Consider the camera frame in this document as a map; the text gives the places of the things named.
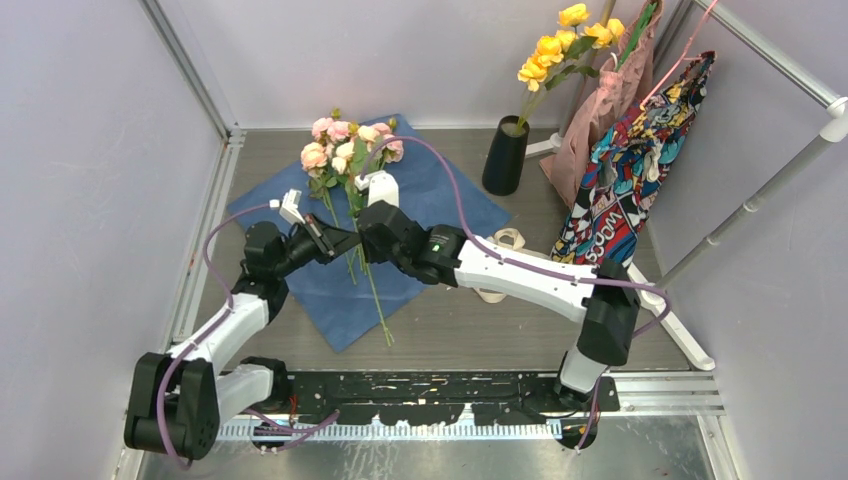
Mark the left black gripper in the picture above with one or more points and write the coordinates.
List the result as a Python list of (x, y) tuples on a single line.
[(331, 240)]

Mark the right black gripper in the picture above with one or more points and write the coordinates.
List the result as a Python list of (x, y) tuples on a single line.
[(371, 254)]

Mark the pink rose stem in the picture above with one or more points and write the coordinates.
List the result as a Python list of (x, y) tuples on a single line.
[(392, 152), (331, 130), (316, 162), (349, 162)]

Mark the cream ribbon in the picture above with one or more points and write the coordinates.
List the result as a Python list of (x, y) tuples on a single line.
[(508, 239)]

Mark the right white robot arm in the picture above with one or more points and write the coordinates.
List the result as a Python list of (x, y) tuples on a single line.
[(598, 298)]

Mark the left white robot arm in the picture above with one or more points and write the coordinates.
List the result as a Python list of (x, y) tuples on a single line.
[(180, 398)]

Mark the black vase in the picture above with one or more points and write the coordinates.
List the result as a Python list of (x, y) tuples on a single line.
[(505, 160)]

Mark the yellow flowers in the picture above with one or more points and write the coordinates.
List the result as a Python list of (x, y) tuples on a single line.
[(563, 55)]

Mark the colourful cartoon print garment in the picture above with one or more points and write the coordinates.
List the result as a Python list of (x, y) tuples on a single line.
[(626, 169)]

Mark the pink garment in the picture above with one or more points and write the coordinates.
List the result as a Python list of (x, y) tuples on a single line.
[(614, 94)]

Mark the white metal clothes rack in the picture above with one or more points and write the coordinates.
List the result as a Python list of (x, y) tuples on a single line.
[(751, 227)]

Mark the green clothes hanger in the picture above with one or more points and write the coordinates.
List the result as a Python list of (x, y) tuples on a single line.
[(644, 20)]

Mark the pink clothes hanger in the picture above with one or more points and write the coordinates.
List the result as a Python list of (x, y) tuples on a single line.
[(683, 54)]

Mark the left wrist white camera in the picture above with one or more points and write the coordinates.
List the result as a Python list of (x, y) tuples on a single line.
[(288, 207)]

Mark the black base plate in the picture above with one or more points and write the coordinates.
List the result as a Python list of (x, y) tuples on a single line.
[(425, 398)]

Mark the white slotted cable duct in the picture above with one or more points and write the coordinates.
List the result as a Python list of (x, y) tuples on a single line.
[(244, 429)]

